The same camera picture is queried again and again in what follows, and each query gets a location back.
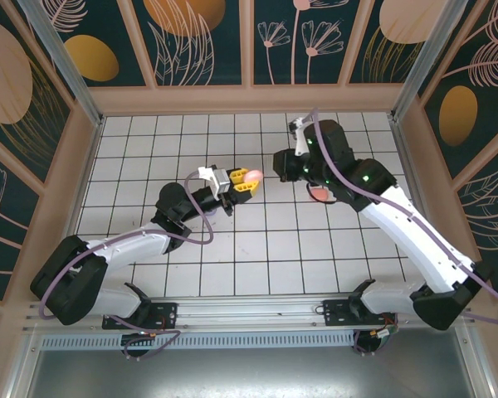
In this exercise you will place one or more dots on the light pink round earbud case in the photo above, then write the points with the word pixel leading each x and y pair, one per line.
pixel 254 176

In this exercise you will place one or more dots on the purple round earbud case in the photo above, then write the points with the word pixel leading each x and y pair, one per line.
pixel 211 213

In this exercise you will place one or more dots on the coral square earbud case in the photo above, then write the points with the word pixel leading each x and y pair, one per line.
pixel 320 194

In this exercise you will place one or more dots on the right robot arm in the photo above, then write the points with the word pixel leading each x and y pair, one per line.
pixel 415 236

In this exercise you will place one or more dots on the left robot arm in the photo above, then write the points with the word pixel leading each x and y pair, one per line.
pixel 124 248

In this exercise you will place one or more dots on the grey metal panel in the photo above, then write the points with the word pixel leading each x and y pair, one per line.
pixel 249 373

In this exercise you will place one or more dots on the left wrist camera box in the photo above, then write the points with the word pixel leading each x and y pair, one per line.
pixel 218 180

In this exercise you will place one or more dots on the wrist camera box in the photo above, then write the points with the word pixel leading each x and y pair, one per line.
pixel 301 141
pixel 218 180

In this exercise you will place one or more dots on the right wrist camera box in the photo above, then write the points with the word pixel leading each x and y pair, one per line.
pixel 301 141

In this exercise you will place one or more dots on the aluminium side rail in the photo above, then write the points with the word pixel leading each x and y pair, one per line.
pixel 408 166

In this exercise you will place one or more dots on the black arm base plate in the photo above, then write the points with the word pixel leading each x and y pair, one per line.
pixel 166 315
pixel 336 316

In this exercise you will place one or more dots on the aluminium mounting rail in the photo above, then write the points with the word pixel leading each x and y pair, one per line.
pixel 249 311

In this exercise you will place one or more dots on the aluminium frame post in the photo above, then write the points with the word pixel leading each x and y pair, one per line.
pixel 426 62
pixel 68 70

